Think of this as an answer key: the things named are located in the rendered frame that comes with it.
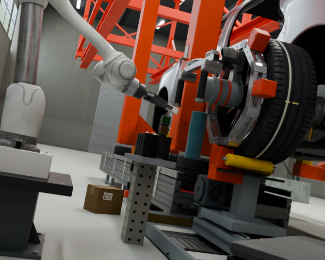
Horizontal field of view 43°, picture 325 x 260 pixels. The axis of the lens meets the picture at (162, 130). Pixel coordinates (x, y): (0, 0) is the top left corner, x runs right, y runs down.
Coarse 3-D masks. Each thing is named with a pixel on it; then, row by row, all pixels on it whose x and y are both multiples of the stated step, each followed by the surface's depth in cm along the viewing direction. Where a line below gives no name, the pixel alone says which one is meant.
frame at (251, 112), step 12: (240, 48) 211; (252, 60) 195; (252, 72) 192; (264, 72) 192; (252, 84) 190; (252, 96) 190; (216, 108) 239; (252, 108) 190; (216, 120) 236; (240, 120) 195; (252, 120) 193; (216, 132) 230; (240, 132) 202; (228, 144) 204
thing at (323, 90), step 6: (318, 90) 227; (324, 90) 222; (318, 96) 226; (324, 96) 221; (318, 102) 220; (324, 102) 220; (318, 108) 218; (324, 108) 219; (318, 114) 218; (324, 114) 218; (312, 120) 220; (318, 120) 219; (324, 120) 217; (312, 126) 226; (318, 126) 221; (324, 126) 216; (306, 132) 230; (312, 132) 225; (318, 132) 220; (324, 132) 215; (306, 138) 229; (312, 138) 224; (318, 138) 219; (324, 138) 218
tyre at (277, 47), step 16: (272, 48) 197; (288, 48) 201; (272, 64) 193; (288, 64) 193; (304, 64) 196; (272, 80) 190; (288, 80) 189; (304, 80) 192; (304, 96) 191; (272, 112) 188; (288, 112) 190; (304, 112) 192; (256, 128) 196; (272, 128) 191; (288, 128) 192; (304, 128) 194; (240, 144) 208; (256, 144) 196; (272, 144) 198; (288, 144) 198; (272, 160) 209
